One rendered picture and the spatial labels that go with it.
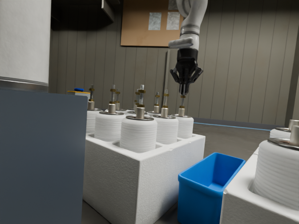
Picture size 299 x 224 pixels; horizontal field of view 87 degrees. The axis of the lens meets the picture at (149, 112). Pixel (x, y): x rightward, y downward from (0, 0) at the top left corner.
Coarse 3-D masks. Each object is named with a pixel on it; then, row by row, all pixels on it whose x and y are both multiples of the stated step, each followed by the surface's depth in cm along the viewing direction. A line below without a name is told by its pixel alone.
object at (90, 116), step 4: (88, 112) 52; (92, 112) 53; (96, 112) 53; (88, 116) 52; (92, 116) 53; (88, 120) 52; (92, 120) 53; (88, 124) 52; (92, 124) 53; (88, 128) 53; (92, 128) 53; (88, 132) 53; (92, 132) 53
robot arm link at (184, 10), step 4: (176, 0) 57; (180, 0) 57; (184, 0) 56; (188, 0) 55; (180, 4) 58; (184, 4) 56; (188, 4) 55; (180, 8) 58; (184, 8) 57; (188, 8) 56; (180, 12) 60; (184, 12) 58; (188, 12) 58; (184, 16) 60
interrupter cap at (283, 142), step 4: (268, 140) 25; (272, 140) 25; (276, 140) 25; (280, 140) 26; (284, 140) 26; (288, 140) 26; (276, 144) 23; (280, 144) 22; (284, 144) 22; (288, 144) 23; (288, 148) 21; (292, 148) 21; (296, 148) 21
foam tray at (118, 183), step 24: (96, 144) 41; (168, 144) 45; (192, 144) 53; (96, 168) 41; (120, 168) 36; (144, 168) 33; (168, 168) 41; (96, 192) 41; (120, 192) 36; (144, 192) 34; (168, 192) 43; (120, 216) 36; (144, 216) 35
